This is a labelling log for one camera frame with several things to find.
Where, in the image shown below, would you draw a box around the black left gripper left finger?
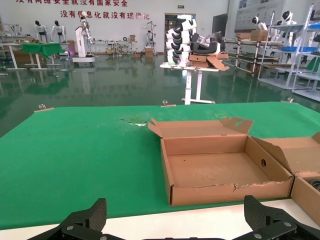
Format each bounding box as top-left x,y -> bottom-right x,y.
27,198 -> 111,240

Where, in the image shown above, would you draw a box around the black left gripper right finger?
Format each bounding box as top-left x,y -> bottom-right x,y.
239,195 -> 320,240

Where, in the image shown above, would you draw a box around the left open cardboard box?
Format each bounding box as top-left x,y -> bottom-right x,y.
147,116 -> 295,207

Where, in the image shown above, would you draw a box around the open cardboard box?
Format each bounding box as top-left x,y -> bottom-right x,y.
251,131 -> 320,217
147,116 -> 295,207

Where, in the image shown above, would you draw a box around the right open cardboard box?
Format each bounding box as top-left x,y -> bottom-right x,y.
251,131 -> 320,217

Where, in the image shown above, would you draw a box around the brown cardboard box on rack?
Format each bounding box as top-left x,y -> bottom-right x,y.
250,29 -> 269,42

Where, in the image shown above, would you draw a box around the green table mat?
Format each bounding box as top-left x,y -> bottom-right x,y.
0,101 -> 320,230

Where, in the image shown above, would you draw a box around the white standing desk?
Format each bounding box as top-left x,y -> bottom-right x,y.
159,62 -> 221,105

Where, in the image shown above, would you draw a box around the white metal shelf rack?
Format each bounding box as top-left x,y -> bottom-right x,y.
257,3 -> 320,101

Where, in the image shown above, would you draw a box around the flat cardboard boxes pile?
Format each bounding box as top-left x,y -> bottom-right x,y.
188,53 -> 230,72

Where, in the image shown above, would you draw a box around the long metal workbench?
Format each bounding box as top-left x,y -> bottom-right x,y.
93,37 -> 138,59

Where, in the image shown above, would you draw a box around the blue plastic bin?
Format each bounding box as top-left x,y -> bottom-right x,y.
282,46 -> 320,54

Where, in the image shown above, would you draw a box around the black white robot torso shell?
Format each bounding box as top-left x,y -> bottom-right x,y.
191,31 -> 227,55

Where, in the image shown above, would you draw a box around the white kiosk robot stand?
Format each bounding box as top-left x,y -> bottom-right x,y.
72,11 -> 96,67

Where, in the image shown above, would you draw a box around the table with green cloth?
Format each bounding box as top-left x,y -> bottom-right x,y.
21,42 -> 65,70

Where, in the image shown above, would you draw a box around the stacked white robot shells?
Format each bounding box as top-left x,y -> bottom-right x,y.
165,14 -> 198,65

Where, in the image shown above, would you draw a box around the small white robot on stand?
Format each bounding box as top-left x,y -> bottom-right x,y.
145,21 -> 159,56

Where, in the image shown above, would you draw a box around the white humanoid robot black head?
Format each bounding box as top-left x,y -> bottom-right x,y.
34,20 -> 48,43
251,16 -> 269,32
281,11 -> 298,26
50,20 -> 67,43

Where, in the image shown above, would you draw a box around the black door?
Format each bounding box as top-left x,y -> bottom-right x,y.
212,13 -> 230,39

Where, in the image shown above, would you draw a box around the black power cable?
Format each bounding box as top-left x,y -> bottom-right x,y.
303,176 -> 320,193

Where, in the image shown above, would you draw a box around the tube frame storage rack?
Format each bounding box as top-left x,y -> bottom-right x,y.
223,37 -> 283,76

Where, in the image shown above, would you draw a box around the wall display board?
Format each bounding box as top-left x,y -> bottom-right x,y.
234,0 -> 276,32

